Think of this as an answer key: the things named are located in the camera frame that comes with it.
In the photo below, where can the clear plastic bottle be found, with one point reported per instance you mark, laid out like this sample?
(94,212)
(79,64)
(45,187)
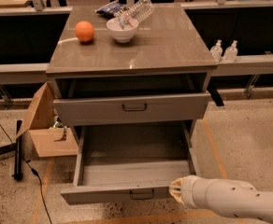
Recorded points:
(136,14)

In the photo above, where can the brown cardboard box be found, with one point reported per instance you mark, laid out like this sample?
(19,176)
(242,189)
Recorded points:
(38,121)

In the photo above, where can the black stand leg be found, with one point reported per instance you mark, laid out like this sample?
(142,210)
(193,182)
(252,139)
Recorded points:
(18,160)

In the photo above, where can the grey drawer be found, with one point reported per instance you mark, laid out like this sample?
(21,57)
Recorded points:
(130,162)
(134,109)

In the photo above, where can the blue snack bag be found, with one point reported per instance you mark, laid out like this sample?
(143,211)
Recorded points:
(112,9)

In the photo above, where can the clear sanitizer bottle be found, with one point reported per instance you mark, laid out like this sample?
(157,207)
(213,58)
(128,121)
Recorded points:
(230,53)
(217,50)

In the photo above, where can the left clear sanitizer bottle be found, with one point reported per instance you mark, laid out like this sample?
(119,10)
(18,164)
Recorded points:
(217,50)

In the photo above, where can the grey drawer cabinet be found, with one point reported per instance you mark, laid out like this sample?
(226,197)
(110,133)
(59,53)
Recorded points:
(166,56)

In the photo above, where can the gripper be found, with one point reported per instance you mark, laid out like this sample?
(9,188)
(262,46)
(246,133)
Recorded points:
(189,190)

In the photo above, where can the grey metal rail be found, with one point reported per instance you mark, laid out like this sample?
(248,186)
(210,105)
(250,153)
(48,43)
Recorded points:
(30,73)

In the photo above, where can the white bowl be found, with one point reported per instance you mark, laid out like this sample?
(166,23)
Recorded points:
(122,34)

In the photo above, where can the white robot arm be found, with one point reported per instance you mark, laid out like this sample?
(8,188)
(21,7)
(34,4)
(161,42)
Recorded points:
(224,197)

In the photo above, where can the grey top drawer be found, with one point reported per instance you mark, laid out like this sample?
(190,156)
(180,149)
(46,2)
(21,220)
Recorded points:
(134,109)

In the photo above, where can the orange ball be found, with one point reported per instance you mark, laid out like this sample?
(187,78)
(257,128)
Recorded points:
(84,31)

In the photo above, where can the right clear sanitizer bottle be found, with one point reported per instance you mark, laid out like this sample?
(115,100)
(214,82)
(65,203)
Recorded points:
(230,53)

